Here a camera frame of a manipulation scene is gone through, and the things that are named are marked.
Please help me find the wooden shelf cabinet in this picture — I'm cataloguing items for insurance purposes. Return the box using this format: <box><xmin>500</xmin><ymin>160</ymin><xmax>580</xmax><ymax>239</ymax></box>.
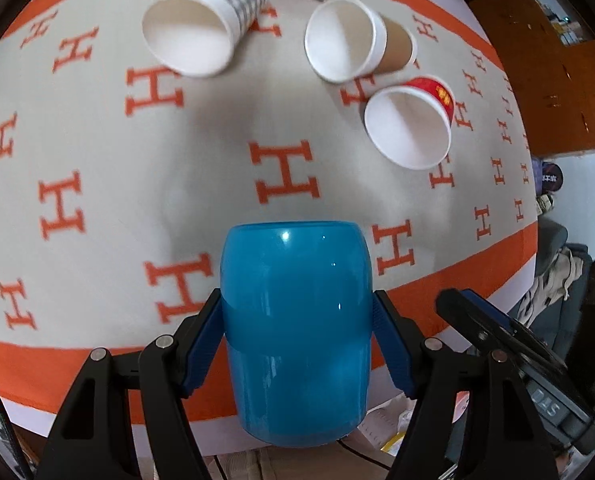
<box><xmin>469</xmin><ymin>0</ymin><xmax>595</xmax><ymax>156</ymax></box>

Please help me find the white printed tablecloth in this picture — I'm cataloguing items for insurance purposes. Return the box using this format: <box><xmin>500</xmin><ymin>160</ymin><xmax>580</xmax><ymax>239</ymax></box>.
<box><xmin>0</xmin><ymin>0</ymin><xmax>539</xmax><ymax>458</ymax></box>

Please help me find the brown sleeve paper cup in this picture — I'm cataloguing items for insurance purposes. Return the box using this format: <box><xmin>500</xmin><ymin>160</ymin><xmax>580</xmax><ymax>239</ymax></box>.
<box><xmin>304</xmin><ymin>0</ymin><xmax>418</xmax><ymax>84</ymax></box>

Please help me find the orange beige H table runner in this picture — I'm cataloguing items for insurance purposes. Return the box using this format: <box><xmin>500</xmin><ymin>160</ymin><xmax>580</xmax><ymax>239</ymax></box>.
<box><xmin>0</xmin><ymin>0</ymin><xmax>536</xmax><ymax>434</ymax></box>

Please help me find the blue plastic cup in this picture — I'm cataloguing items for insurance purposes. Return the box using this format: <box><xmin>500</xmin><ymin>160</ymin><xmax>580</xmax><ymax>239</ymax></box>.
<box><xmin>220</xmin><ymin>221</ymin><xmax>372</xmax><ymax>448</ymax></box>

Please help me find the grey checked paper cup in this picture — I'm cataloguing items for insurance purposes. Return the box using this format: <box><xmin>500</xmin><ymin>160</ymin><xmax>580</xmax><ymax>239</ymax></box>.
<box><xmin>141</xmin><ymin>0</ymin><xmax>267</xmax><ymax>78</ymax></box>

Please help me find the red paper cup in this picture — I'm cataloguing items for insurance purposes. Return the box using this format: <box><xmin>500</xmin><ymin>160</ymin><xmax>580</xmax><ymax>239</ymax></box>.
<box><xmin>363</xmin><ymin>75</ymin><xmax>456</xmax><ymax>170</ymax></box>

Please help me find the cardboard box with items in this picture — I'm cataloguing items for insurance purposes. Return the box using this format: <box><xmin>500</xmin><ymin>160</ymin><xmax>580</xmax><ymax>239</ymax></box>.
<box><xmin>532</xmin><ymin>157</ymin><xmax>564</xmax><ymax>216</ymax></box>

